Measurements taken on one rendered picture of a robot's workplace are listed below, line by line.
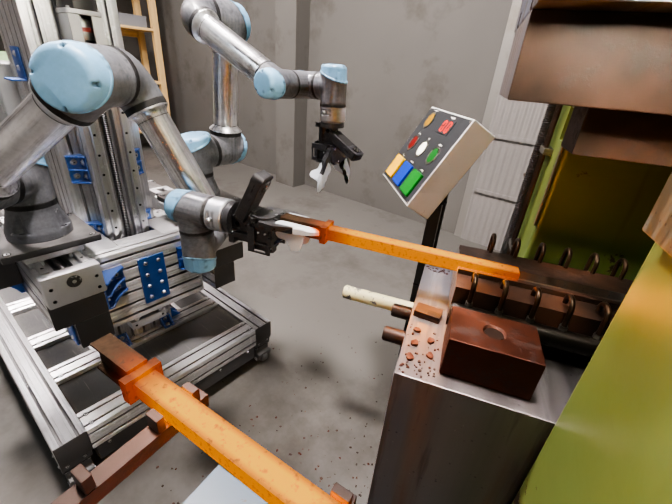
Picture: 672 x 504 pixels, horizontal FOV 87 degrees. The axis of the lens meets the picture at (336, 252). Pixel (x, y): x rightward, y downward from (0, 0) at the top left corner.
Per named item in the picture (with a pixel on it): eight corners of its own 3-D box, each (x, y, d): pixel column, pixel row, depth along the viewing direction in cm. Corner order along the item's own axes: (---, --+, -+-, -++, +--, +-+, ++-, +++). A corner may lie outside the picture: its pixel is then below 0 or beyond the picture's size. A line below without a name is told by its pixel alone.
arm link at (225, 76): (199, 162, 137) (192, -9, 110) (229, 157, 148) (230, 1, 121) (219, 171, 132) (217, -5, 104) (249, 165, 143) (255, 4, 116)
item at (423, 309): (442, 315, 62) (443, 309, 62) (438, 324, 60) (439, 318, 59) (417, 306, 64) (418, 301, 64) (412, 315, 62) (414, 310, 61)
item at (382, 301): (340, 301, 119) (342, 288, 116) (345, 293, 123) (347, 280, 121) (476, 339, 107) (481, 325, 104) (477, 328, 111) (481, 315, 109)
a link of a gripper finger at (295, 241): (319, 254, 72) (280, 243, 75) (321, 227, 69) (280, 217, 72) (313, 260, 69) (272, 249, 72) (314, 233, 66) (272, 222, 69)
